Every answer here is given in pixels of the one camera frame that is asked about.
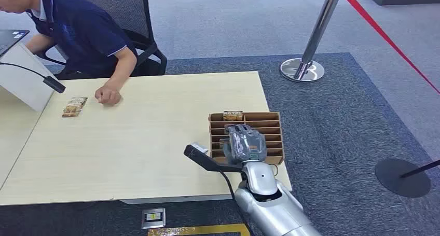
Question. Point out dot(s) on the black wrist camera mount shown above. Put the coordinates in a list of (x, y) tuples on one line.
[(206, 161)]

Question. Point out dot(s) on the dark blue carpet mat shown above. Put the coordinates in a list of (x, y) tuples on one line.
[(343, 131)]

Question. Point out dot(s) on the chrome stanchion post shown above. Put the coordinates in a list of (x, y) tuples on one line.
[(311, 52)]

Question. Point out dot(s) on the person's left forearm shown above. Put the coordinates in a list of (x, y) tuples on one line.
[(122, 69)]

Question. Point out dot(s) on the brown wooden card holder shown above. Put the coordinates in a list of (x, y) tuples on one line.
[(271, 131)]

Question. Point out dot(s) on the dark laptop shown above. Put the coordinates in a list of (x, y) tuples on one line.
[(10, 38)]

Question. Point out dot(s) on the yellow floor tape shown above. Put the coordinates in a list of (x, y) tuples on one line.
[(206, 230)]

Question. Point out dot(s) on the person's right forearm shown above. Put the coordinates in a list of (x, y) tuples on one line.
[(39, 43)]

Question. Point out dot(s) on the person's left hand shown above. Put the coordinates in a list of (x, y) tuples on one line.
[(108, 95)]

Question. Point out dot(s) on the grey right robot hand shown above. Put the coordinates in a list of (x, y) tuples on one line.
[(245, 145)]

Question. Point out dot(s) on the red barrier belt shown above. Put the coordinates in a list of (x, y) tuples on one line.
[(385, 35)]

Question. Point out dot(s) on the black office chair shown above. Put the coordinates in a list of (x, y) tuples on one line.
[(144, 52)]

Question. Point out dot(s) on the light wooden table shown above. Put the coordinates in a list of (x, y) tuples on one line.
[(144, 138)]

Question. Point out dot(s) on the person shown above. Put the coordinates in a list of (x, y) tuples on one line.
[(82, 31)]

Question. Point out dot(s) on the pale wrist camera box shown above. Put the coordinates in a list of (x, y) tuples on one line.
[(200, 147)]

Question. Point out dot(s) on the black stanchion with round base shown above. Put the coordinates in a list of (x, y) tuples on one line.
[(402, 177)]

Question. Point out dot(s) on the hotel card with brown print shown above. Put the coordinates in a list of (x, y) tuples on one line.
[(74, 107), (232, 116)]

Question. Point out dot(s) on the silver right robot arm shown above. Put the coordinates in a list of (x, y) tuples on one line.
[(271, 207)]

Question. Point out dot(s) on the silver floor socket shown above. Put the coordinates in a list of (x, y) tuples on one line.
[(153, 218)]

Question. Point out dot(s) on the white angled panel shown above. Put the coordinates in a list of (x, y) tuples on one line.
[(24, 79)]

